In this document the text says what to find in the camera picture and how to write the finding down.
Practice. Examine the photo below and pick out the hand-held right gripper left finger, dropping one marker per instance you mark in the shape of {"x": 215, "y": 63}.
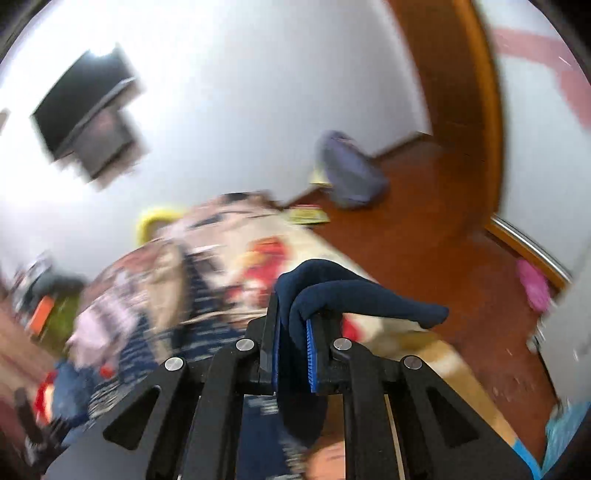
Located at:
{"x": 275, "y": 360}

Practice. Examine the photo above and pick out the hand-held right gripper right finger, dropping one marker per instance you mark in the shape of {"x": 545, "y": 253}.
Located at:
{"x": 314, "y": 360}

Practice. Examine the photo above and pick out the yellow booklet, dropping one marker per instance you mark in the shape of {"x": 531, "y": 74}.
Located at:
{"x": 307, "y": 214}

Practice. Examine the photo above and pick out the navy patterned cloth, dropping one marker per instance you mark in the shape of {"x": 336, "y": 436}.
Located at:
{"x": 323, "y": 281}

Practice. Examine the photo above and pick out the purple-blue backpack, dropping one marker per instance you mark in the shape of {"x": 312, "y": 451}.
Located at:
{"x": 351, "y": 170}

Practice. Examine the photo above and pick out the white wardrobe with pink print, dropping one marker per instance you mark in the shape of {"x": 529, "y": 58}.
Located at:
{"x": 531, "y": 138}

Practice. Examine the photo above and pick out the pink white cloth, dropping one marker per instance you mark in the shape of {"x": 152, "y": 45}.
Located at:
{"x": 111, "y": 323}

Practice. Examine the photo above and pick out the newspaper print bed sheet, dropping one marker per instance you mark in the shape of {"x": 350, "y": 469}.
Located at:
{"x": 258, "y": 221}

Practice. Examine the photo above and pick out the blue denim jeans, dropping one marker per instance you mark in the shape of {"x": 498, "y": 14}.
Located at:
{"x": 76, "y": 390}

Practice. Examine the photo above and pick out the yellow pillow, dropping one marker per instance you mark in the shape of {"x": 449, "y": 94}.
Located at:
{"x": 154, "y": 219}

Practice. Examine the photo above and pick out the dark grey cloth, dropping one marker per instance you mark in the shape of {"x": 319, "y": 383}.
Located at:
{"x": 60, "y": 284}

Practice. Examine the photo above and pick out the brown wooden door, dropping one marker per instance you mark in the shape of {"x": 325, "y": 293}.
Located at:
{"x": 443, "y": 69}

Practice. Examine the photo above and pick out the orange box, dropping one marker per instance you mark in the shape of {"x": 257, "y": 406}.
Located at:
{"x": 41, "y": 314}

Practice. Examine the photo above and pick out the pink slipper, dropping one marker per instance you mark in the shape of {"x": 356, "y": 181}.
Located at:
{"x": 533, "y": 284}

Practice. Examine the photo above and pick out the cyan cloth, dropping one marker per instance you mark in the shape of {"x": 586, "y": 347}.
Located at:
{"x": 563, "y": 434}

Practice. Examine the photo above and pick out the black wall television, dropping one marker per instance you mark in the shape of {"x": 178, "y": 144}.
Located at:
{"x": 78, "y": 106}

